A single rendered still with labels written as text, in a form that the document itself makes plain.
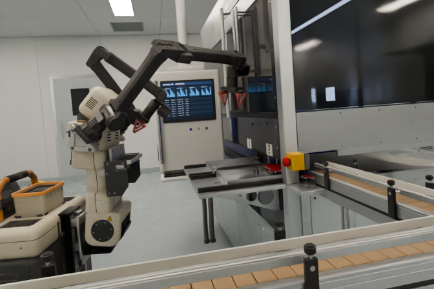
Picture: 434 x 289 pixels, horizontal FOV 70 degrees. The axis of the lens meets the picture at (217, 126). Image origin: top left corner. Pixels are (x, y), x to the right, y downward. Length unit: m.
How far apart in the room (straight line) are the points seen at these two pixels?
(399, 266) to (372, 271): 0.06
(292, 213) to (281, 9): 0.91
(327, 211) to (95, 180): 1.10
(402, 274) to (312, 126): 0.90
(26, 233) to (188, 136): 1.26
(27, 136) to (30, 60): 1.51
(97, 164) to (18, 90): 5.90
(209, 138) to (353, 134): 1.14
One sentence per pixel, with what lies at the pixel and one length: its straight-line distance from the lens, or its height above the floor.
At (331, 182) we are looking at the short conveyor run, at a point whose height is 0.92.
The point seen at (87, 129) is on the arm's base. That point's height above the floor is 1.20.
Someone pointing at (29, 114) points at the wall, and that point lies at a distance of 7.29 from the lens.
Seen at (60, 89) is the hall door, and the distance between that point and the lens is 7.13.
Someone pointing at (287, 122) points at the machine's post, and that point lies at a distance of 1.44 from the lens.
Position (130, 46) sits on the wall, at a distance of 7.04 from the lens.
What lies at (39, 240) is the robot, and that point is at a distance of 1.55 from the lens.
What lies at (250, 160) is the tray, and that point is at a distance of 2.09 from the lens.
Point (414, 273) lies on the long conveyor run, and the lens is 0.75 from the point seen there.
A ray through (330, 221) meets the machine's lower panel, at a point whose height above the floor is 0.68.
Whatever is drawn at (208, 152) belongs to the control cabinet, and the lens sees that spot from 2.38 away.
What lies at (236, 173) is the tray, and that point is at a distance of 1.72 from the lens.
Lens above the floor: 1.24
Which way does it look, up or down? 3 degrees down
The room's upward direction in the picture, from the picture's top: 4 degrees counter-clockwise
